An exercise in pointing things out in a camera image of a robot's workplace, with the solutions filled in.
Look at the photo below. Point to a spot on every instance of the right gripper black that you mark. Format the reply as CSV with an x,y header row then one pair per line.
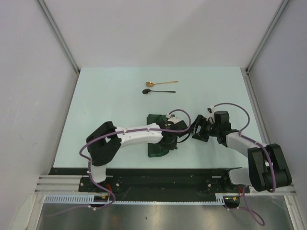
x,y
199,120

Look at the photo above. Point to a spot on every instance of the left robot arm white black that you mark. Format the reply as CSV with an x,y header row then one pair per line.
x,y
105,142

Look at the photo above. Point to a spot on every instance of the black spoon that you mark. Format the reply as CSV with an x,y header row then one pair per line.
x,y
147,91

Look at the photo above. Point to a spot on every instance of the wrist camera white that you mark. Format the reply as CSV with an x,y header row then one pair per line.
x,y
211,112
172,118

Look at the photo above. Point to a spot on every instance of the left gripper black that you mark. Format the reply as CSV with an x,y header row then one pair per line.
x,y
171,147

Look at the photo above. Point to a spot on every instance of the gold spoon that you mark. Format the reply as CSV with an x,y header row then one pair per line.
x,y
151,84

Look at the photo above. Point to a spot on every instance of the left white cable duct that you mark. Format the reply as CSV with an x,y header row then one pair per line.
x,y
76,199

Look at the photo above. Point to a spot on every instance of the left aluminium frame post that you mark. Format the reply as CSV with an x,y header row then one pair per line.
x,y
42,5

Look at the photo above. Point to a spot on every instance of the aluminium frame post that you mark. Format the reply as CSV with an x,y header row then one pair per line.
x,y
268,33
42,5

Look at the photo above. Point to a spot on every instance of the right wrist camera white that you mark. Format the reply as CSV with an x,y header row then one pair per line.
x,y
211,112

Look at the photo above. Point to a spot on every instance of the right aluminium rail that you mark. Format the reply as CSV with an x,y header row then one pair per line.
x,y
263,130

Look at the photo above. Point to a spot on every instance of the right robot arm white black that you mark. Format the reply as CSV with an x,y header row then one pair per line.
x,y
267,168

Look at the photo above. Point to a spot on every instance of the right aluminium frame post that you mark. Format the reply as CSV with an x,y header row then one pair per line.
x,y
268,33

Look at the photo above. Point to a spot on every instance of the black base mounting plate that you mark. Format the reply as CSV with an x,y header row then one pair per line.
x,y
162,185

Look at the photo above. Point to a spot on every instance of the dark green cloth napkin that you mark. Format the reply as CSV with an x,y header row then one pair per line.
x,y
154,150

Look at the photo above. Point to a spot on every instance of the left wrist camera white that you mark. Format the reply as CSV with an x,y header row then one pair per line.
x,y
172,118

